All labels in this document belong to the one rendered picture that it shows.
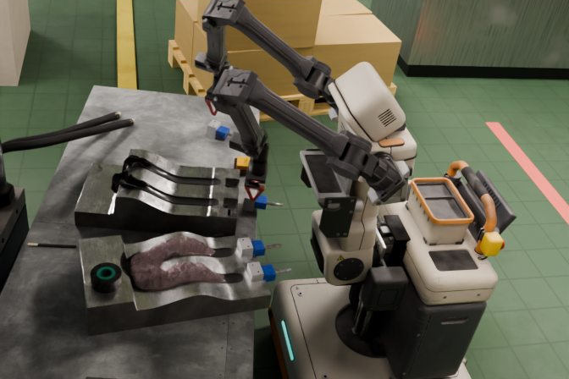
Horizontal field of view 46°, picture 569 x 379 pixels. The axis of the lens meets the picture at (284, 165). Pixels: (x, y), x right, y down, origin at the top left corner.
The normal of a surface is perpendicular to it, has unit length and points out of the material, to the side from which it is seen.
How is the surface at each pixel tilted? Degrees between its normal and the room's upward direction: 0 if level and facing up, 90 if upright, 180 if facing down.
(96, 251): 0
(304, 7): 90
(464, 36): 90
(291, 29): 90
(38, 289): 0
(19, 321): 0
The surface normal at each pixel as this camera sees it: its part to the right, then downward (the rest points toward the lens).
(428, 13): 0.20, 0.59
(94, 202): 0.13, -0.81
